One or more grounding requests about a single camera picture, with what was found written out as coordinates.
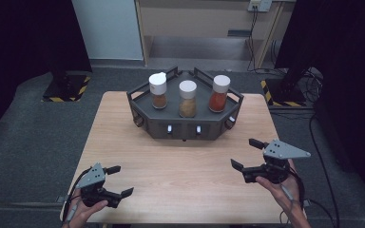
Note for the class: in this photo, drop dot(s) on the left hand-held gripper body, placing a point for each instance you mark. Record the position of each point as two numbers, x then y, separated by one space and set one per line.
93 177

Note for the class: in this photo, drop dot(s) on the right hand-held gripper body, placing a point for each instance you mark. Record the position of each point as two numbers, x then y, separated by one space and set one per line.
282 150

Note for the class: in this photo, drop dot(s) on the orange powder spice jar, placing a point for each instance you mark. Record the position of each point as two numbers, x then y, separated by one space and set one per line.
218 101

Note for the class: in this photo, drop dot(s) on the tan powder spice jar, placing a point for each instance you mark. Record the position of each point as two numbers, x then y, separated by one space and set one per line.
187 107

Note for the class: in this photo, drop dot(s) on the dark grey corner spice rack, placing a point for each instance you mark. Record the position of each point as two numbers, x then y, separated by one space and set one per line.
173 112

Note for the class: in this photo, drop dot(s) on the brown spice jar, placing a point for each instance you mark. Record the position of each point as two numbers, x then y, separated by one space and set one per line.
158 85

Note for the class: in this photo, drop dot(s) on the person's left hand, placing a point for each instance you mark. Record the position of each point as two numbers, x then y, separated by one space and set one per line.
80 215

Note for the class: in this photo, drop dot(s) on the person's right hand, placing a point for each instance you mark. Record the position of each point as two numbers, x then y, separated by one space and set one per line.
285 193

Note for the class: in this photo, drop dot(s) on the black stand, striped base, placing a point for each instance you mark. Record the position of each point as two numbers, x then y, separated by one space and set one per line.
66 88
286 90

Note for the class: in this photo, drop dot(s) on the dark curtain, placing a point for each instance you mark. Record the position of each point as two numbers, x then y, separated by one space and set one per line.
351 63
19 47

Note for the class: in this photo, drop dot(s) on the small grey bar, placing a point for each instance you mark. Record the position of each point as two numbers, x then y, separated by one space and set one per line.
239 33

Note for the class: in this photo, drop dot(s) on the white power outlet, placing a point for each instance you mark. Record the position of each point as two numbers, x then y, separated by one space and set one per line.
259 4

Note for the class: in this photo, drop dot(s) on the white panel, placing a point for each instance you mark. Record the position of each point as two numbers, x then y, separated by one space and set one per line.
111 28

